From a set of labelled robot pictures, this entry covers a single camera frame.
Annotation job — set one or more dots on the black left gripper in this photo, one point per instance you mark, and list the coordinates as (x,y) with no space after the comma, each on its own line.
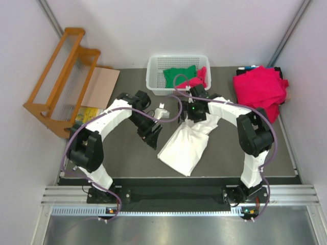
(149,133)

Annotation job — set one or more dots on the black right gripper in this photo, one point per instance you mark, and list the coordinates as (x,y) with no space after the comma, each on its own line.
(196,118)

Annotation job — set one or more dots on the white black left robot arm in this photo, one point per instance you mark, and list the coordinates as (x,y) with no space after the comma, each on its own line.
(86,150)

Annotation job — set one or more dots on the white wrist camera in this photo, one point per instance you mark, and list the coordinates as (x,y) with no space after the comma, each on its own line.
(161,112)
(190,100)

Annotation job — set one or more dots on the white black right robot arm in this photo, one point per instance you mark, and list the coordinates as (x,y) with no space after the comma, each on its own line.
(254,132)

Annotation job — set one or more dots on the orange wooden rack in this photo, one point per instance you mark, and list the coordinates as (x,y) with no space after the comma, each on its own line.
(60,90)

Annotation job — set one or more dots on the brown cardboard sheet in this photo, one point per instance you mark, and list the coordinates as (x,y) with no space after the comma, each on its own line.
(100,88)

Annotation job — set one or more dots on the stack of folded pink shirts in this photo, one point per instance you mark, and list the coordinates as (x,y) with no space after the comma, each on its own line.
(261,87)

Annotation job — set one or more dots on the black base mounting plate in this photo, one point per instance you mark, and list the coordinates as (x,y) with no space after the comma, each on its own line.
(175,194)

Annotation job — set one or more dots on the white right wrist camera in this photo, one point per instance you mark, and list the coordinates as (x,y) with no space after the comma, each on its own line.
(190,100)

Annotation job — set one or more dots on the aluminium frame rail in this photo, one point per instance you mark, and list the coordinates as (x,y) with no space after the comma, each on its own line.
(71,200)

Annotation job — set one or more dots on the black folded shirt under stack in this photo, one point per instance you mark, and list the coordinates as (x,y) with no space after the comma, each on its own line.
(243,70)

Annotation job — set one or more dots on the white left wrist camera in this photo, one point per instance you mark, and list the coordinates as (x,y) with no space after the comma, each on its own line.
(161,112)

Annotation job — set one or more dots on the pink t-shirt in basket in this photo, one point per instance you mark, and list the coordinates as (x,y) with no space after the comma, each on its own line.
(196,81)

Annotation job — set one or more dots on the yellow picture book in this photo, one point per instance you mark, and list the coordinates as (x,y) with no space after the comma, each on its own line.
(86,114)

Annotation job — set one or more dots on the green t-shirt in basket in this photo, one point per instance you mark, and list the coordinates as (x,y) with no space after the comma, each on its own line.
(181,74)

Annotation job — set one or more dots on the white plastic laundry basket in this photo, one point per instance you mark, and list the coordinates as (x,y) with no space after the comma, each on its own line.
(155,79)

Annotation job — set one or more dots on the white t-shirt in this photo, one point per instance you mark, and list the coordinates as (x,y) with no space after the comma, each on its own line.
(185,147)

